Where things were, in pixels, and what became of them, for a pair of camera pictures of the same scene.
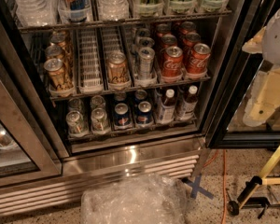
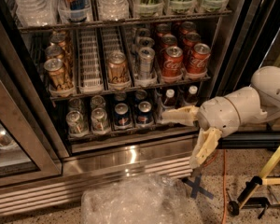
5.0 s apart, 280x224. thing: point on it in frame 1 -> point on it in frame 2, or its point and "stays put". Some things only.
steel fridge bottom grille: x=62 y=195 stays put
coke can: x=173 y=63 stays put
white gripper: x=277 y=37 -> x=216 y=113
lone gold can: x=118 y=68 stays put
